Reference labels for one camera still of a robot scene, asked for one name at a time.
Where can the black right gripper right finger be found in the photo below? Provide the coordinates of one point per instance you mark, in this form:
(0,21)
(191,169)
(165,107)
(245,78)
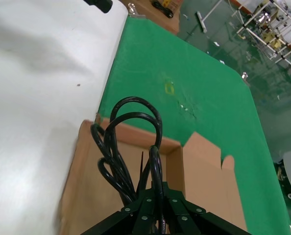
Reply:
(187,220)

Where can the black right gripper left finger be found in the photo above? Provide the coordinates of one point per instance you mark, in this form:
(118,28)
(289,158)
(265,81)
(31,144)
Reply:
(135,218)

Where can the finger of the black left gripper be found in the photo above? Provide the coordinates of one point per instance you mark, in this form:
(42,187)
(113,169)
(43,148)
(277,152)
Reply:
(101,5)

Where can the open brown cardboard box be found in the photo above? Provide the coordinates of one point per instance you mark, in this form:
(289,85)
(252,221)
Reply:
(204,183)

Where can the metal cloth clip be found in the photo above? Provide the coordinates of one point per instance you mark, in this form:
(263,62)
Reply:
(245,76)
(132,9)

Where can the large brown floor carton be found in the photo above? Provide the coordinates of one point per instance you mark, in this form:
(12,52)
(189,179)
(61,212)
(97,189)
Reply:
(155,22)

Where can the small yellow packet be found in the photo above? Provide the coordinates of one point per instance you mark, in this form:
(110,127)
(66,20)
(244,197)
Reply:
(166,2)

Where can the green table cloth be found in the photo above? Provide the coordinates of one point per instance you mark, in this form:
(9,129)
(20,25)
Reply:
(160,49)

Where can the white floor squeegee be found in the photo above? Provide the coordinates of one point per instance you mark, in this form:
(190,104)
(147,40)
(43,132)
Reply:
(202,22)

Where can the white pipe shelving rack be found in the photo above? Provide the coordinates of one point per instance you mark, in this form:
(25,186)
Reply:
(270,36)

